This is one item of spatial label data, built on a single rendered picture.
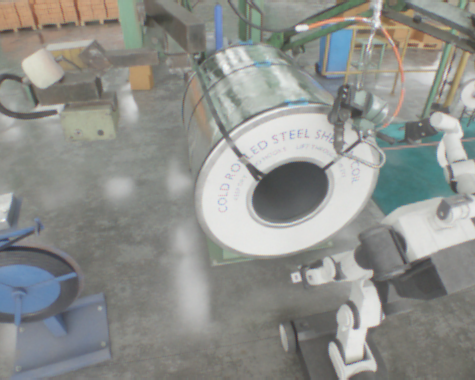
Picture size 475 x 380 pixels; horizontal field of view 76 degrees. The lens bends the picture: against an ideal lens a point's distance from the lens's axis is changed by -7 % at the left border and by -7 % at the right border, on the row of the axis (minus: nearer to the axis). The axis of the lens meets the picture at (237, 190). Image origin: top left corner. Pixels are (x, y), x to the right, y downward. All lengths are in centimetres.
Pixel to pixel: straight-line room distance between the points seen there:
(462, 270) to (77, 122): 135
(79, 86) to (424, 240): 123
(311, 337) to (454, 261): 122
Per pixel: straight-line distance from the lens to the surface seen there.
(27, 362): 258
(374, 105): 173
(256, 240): 225
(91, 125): 129
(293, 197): 238
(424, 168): 420
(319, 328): 217
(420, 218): 112
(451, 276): 111
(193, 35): 77
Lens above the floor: 206
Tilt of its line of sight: 39 degrees down
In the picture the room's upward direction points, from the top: straight up
